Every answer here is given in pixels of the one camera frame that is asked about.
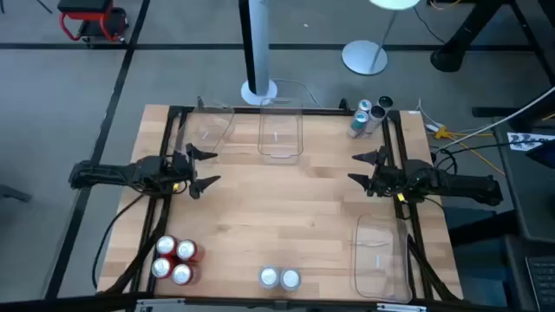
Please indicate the silver black column round base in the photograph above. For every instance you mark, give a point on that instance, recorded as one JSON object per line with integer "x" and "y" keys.
{"x": 259, "y": 43}

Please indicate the grey furniture leg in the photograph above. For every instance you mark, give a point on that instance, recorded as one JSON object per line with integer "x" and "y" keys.
{"x": 15, "y": 193}

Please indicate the black desk leg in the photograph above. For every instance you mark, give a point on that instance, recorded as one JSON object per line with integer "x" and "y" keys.
{"x": 453, "y": 58}

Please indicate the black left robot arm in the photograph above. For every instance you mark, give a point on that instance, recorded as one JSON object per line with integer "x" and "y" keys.
{"x": 112, "y": 173}

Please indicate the white power adapter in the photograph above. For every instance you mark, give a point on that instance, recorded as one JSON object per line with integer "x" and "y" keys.
{"x": 432, "y": 128}

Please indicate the white printed paper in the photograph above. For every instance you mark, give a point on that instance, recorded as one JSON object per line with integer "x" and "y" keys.
{"x": 531, "y": 141}

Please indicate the black keyboard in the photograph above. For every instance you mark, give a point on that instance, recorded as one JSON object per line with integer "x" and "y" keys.
{"x": 542, "y": 281}

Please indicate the clear plastic bin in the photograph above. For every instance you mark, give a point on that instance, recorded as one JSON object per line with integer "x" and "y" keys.
{"x": 279, "y": 130}
{"x": 381, "y": 260}
{"x": 212, "y": 125}

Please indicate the red soda can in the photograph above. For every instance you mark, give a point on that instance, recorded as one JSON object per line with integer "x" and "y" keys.
{"x": 182, "y": 274}
{"x": 161, "y": 267}
{"x": 187, "y": 250}
{"x": 167, "y": 245}

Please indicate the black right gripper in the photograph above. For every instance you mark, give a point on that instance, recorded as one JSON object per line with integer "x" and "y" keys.
{"x": 390, "y": 177}

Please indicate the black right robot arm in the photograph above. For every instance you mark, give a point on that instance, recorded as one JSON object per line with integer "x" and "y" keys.
{"x": 455, "y": 184}

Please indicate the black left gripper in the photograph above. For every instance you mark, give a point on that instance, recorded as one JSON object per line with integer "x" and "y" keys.
{"x": 182, "y": 171}

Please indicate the dark grey desk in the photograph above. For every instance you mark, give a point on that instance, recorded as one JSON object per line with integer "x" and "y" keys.
{"x": 529, "y": 195}

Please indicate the blue silver slim can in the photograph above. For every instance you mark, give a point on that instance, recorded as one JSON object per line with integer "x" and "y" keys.
{"x": 359, "y": 123}
{"x": 364, "y": 105}

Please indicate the white slim can black top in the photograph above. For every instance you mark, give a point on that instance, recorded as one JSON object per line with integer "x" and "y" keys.
{"x": 385, "y": 102}

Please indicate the red black rolling stool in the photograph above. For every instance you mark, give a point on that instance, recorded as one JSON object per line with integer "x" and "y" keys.
{"x": 93, "y": 17}

